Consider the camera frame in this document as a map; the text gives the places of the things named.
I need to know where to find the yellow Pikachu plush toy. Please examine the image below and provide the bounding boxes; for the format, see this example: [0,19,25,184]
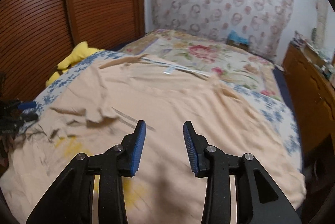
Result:
[45,41,103,87]

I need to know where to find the peach printed t-shirt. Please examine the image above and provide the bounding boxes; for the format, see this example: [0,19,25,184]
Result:
[1,56,306,223]

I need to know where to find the cardboard box with blue cloth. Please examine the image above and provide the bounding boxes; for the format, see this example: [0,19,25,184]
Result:
[226,31,250,51]

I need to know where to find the brown louvered wardrobe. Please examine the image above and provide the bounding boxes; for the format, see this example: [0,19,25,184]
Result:
[1,0,145,100]

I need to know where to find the wooden sideboard cabinet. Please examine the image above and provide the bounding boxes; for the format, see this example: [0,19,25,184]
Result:
[283,44,334,156]

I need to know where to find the blue floral white blanket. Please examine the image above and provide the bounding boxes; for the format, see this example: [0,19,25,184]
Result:
[23,50,304,172]

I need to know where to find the pink floral bed cover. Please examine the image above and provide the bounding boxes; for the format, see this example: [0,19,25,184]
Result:
[120,29,283,101]

